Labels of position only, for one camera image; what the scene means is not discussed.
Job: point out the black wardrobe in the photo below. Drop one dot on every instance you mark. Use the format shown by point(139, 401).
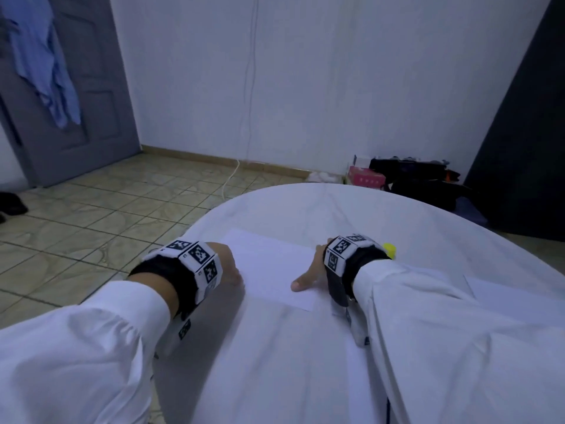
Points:
point(521, 128)

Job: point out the black right wristband with markers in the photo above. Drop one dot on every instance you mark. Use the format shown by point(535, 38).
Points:
point(349, 260)

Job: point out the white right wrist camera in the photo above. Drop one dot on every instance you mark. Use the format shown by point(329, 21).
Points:
point(353, 322)

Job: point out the black bag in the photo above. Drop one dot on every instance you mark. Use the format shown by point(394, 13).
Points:
point(415, 181)

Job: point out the person's left forearm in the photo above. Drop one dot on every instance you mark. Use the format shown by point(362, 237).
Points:
point(79, 357)

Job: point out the black item on floor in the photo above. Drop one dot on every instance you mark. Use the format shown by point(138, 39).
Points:
point(11, 205)

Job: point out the person's left hand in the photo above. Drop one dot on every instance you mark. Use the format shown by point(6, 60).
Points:
point(225, 260)

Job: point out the black wristband with markers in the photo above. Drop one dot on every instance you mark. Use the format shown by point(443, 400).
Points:
point(349, 260)
point(181, 269)

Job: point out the blue hanging cloth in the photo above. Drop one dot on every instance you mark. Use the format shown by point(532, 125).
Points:
point(40, 57)

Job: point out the yellow glue stick cap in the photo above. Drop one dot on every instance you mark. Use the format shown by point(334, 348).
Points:
point(389, 251)

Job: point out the pink box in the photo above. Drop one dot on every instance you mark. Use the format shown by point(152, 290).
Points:
point(365, 177)

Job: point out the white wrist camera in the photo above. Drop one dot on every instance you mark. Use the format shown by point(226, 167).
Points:
point(176, 335)
point(353, 322)

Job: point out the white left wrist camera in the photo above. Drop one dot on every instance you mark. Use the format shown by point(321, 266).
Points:
point(176, 335)

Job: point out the person's right hand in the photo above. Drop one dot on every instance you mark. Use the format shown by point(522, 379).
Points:
point(311, 271)

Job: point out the white paper stack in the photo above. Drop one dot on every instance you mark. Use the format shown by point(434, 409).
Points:
point(269, 260)
point(516, 300)

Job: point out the person's right forearm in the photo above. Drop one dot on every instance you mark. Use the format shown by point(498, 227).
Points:
point(468, 349)

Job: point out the grey door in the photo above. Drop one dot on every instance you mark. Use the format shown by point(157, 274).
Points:
point(88, 101)

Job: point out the white item on floor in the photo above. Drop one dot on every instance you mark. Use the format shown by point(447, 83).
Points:
point(324, 177)

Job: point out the blue suitcase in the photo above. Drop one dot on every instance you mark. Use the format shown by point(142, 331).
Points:
point(472, 212)

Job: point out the black left wristband with markers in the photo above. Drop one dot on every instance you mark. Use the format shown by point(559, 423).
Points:
point(181, 269)

